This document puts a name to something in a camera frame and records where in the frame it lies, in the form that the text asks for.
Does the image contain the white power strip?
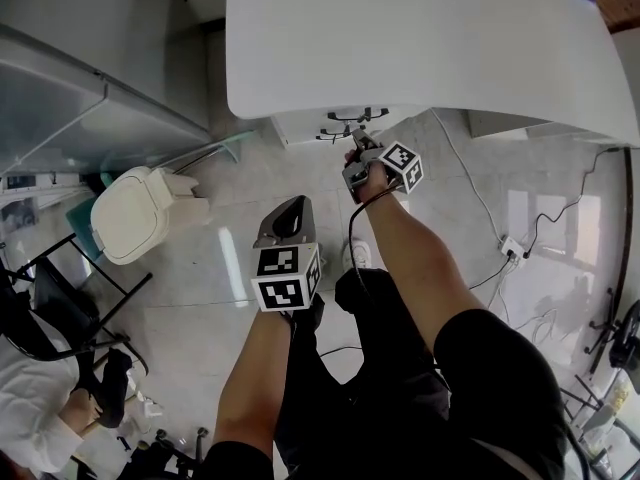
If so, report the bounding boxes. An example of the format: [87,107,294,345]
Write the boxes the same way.
[498,235,532,268]

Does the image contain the small white floor item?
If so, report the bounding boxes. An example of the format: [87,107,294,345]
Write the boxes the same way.
[135,391,165,420]

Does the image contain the white power cable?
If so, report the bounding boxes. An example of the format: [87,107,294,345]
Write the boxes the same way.
[428,107,507,249]

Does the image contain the black office chair base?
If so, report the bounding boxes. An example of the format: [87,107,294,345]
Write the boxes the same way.
[115,426,211,480]

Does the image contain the person's black trousers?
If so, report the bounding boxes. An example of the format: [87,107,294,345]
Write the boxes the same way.
[273,266,481,480]

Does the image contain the person's right forearm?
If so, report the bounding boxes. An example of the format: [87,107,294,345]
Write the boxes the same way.
[357,195,492,355]

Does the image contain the glass shelf panel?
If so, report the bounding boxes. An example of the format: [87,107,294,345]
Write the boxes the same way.
[164,128,262,175]

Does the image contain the loose white floor cables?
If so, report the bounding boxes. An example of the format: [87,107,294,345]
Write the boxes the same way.
[497,266,564,345]

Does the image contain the person's white shoe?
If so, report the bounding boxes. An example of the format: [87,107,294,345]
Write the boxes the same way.
[341,240,374,272]

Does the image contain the person's black shirt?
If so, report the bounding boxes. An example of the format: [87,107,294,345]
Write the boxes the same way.
[202,307,569,480]

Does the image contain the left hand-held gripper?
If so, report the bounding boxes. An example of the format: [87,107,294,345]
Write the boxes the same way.
[249,195,324,315]

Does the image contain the black power cable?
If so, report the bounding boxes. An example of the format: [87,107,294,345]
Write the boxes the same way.
[519,146,617,260]

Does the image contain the black tripod stand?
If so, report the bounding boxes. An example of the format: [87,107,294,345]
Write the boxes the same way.
[583,287,640,375]

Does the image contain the white drawer with black handle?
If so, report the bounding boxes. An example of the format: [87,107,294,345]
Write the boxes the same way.
[275,120,381,148]
[272,105,397,125]

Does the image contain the cream plastic chair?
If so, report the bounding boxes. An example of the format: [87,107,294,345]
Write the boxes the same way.
[90,165,214,267]

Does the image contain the person's left forearm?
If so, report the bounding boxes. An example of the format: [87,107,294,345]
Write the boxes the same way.
[213,307,302,450]

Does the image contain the black folding chair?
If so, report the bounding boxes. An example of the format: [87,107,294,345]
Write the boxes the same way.
[0,231,154,365]

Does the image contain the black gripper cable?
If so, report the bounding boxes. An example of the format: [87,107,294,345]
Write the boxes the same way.
[346,186,451,399]

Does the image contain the teal plastic bin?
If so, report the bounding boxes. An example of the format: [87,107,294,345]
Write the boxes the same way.
[65,170,117,264]

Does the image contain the white desk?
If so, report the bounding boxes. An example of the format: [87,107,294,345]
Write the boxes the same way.
[225,0,640,150]

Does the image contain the person's right hand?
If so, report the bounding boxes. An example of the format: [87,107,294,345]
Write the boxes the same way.
[343,148,402,207]

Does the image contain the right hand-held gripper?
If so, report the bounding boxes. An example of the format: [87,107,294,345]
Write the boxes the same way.
[341,128,424,205]

